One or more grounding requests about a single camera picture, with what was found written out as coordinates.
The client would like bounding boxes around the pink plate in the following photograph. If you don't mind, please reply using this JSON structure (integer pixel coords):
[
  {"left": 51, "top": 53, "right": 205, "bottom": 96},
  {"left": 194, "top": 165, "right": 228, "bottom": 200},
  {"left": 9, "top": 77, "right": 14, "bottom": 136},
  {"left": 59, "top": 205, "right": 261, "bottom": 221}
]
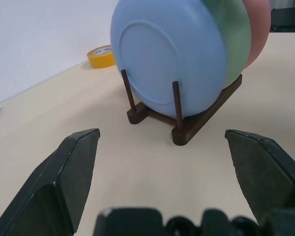
[{"left": 241, "top": 0, "right": 272, "bottom": 71}]

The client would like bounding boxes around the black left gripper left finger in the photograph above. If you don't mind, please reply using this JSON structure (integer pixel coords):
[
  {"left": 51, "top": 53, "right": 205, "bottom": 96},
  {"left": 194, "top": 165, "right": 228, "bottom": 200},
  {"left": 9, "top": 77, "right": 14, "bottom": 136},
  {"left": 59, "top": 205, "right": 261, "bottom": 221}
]
[{"left": 0, "top": 128, "right": 101, "bottom": 236}]

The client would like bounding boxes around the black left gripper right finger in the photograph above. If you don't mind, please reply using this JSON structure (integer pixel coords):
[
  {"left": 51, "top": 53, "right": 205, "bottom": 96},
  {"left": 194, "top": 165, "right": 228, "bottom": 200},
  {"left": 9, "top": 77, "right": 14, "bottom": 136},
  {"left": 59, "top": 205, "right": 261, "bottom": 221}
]
[{"left": 224, "top": 129, "right": 295, "bottom": 223}]

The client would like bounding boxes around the blue plate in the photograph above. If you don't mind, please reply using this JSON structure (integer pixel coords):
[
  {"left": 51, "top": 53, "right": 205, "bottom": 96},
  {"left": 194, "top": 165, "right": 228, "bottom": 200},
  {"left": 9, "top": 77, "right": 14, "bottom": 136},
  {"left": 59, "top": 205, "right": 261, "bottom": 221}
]
[{"left": 110, "top": 0, "right": 228, "bottom": 118}]

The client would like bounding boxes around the wooden dish rack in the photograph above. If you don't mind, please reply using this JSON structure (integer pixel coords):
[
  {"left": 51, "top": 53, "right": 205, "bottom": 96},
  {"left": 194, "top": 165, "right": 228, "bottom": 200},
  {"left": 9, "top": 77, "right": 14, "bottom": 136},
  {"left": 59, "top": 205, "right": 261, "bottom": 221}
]
[{"left": 120, "top": 69, "right": 243, "bottom": 147}]

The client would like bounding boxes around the yellow tape roll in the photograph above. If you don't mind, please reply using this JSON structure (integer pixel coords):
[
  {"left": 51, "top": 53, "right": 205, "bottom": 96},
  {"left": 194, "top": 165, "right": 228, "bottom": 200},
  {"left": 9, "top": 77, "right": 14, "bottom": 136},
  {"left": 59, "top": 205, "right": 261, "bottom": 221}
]
[{"left": 86, "top": 44, "right": 117, "bottom": 69}]

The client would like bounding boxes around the green plate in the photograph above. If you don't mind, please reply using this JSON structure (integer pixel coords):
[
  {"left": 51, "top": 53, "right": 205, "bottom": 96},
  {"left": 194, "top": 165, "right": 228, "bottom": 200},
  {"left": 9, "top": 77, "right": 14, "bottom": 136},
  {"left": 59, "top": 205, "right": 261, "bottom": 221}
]
[{"left": 202, "top": 0, "right": 252, "bottom": 88}]

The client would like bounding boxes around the dark monitor panel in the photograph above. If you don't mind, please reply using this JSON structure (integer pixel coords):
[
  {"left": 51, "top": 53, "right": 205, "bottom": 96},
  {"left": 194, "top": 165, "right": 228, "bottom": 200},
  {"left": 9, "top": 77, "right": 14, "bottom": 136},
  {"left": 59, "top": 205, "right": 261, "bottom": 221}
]
[{"left": 268, "top": 7, "right": 295, "bottom": 33}]

